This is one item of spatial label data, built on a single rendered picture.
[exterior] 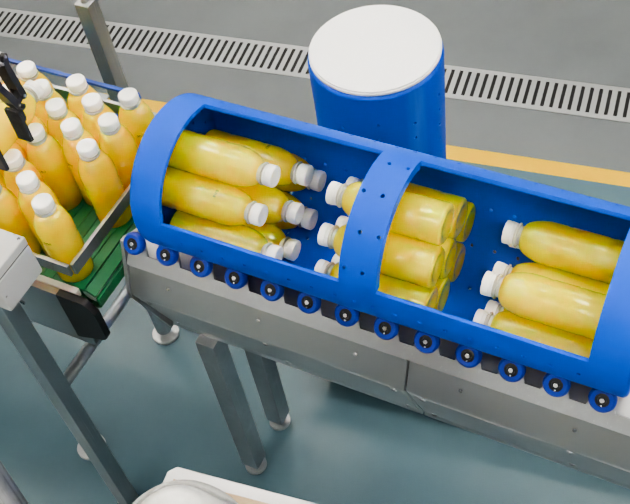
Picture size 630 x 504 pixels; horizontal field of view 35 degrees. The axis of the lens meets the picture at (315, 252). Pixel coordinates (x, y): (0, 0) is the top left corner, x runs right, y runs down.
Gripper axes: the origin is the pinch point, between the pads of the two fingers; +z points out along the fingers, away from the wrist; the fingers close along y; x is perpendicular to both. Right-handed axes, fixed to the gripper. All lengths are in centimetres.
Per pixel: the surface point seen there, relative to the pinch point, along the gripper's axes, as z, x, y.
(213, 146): 6.9, -29.7, 16.0
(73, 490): 126, 24, -16
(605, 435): 38, -104, 4
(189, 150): 7.5, -25.7, 14.2
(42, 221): 18.8, -0.7, -1.8
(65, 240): 24.0, -3.4, -1.1
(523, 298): 13, -87, 8
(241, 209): 13.7, -37.2, 9.7
